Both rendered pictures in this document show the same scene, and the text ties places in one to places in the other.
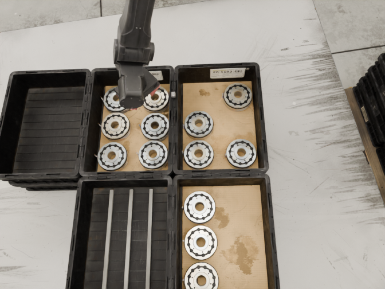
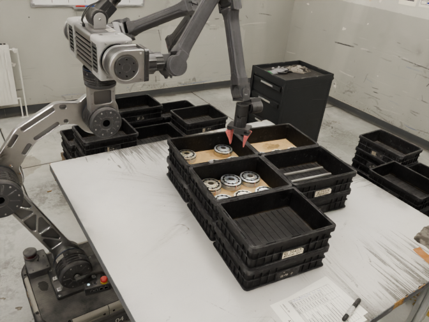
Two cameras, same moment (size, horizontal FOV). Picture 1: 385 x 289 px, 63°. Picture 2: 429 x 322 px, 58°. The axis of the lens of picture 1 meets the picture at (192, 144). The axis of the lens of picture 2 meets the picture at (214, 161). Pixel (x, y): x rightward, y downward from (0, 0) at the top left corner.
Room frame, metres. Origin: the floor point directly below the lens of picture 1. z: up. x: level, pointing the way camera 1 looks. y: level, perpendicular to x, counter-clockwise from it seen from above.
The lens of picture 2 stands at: (1.51, 1.35, 1.88)
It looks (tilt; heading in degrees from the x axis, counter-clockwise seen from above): 30 degrees down; 233
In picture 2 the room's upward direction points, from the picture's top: 6 degrees clockwise
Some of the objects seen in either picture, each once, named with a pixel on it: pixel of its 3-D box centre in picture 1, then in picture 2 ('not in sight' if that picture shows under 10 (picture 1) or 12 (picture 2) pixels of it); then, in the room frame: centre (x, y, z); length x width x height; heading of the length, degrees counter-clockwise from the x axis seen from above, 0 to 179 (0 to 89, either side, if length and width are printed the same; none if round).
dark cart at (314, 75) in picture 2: not in sight; (284, 114); (-1.12, -1.09, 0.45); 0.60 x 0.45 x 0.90; 179
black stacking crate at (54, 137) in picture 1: (50, 127); (273, 225); (0.52, 0.49, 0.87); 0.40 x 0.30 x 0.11; 172
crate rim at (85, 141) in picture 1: (129, 118); (239, 177); (0.47, 0.20, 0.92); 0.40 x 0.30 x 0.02; 172
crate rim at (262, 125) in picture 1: (218, 116); (212, 148); (0.43, -0.10, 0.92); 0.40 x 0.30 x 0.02; 172
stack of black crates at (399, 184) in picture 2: not in sight; (396, 205); (-0.91, 0.31, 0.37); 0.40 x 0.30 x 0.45; 89
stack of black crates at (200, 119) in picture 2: not in sight; (197, 137); (-0.17, -1.15, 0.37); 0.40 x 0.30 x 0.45; 0
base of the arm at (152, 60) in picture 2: not in sight; (150, 62); (0.86, 0.04, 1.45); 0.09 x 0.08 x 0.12; 89
